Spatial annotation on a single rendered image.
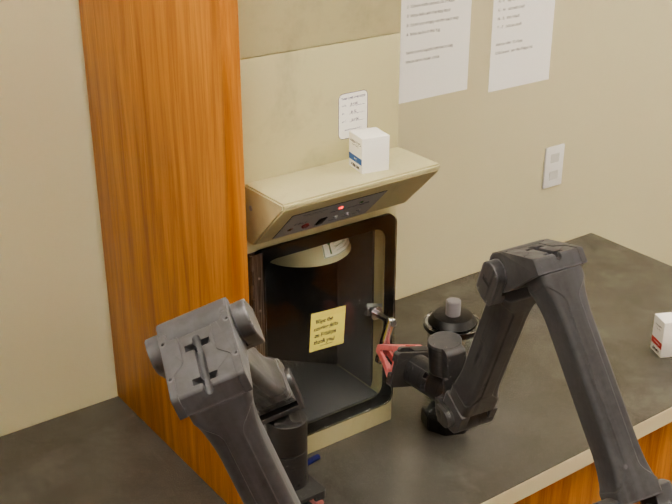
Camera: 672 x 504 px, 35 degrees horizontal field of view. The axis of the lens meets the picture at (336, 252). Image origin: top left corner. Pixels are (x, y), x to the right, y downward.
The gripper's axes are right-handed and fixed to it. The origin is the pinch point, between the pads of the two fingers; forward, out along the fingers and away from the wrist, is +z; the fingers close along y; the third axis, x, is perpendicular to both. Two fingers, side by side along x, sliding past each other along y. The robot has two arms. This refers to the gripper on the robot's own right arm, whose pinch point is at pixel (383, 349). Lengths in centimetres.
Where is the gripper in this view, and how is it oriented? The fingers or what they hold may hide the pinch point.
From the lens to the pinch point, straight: 194.2
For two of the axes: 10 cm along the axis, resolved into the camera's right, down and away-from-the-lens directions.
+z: -5.9, -3.2, 7.4
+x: -2.3, 9.5, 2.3
